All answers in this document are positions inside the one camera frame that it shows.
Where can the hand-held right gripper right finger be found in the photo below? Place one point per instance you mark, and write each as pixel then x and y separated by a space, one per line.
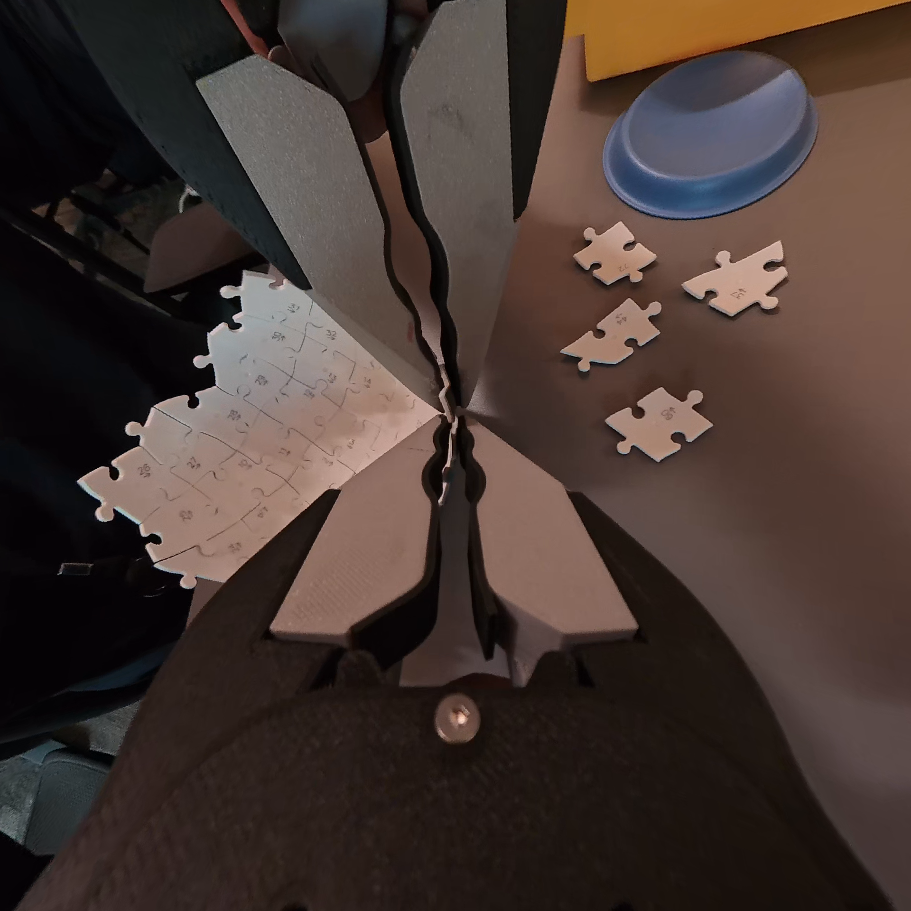
pixel 548 562

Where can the yellow board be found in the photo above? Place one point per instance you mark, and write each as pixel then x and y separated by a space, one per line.
pixel 712 28

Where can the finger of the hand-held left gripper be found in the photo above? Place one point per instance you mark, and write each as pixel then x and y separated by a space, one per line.
pixel 306 178
pixel 462 178

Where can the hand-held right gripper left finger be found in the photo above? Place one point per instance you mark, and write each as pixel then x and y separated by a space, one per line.
pixel 363 562

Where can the white puzzle piece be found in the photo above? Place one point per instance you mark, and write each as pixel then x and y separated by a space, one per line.
pixel 612 338
pixel 662 425
pixel 447 473
pixel 616 255
pixel 740 281

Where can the blue plastic bowl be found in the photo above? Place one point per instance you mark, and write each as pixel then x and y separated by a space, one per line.
pixel 712 128

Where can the partly built puzzle ball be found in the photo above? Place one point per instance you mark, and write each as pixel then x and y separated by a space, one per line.
pixel 249 427

